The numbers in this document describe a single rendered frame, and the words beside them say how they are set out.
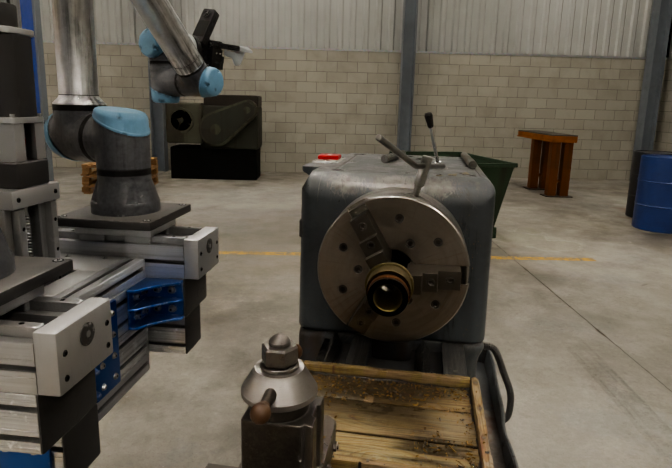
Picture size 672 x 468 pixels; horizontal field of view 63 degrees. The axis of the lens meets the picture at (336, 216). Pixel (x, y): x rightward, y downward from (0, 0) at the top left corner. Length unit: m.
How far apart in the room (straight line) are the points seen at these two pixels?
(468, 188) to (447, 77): 10.08
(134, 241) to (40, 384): 0.52
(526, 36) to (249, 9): 5.42
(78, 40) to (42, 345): 0.78
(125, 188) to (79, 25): 0.38
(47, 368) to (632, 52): 12.30
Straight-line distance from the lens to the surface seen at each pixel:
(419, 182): 1.13
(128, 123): 1.27
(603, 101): 12.37
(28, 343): 0.83
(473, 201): 1.26
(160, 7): 1.39
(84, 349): 0.87
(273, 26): 11.22
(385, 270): 1.01
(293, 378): 0.57
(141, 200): 1.29
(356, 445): 0.94
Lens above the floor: 1.42
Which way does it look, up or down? 12 degrees down
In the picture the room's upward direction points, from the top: 1 degrees clockwise
